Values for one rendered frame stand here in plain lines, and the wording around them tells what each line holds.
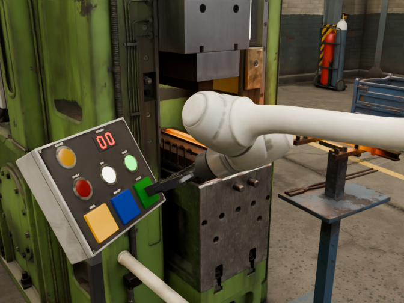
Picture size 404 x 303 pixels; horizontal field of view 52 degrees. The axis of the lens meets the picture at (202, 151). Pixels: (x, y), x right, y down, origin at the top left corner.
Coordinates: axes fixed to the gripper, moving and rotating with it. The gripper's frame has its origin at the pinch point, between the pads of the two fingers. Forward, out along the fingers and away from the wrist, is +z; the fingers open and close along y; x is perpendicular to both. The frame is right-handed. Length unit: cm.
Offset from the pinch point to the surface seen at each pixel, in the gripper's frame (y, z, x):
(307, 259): 145, 34, -99
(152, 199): 0.2, 3.5, -2.7
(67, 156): -19.8, 3.8, 18.0
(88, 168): -15.2, 4.2, 13.4
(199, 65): 36.4, -11.4, 27.7
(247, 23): 56, -26, 34
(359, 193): 94, -26, -51
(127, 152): 0.9, 4.2, 12.5
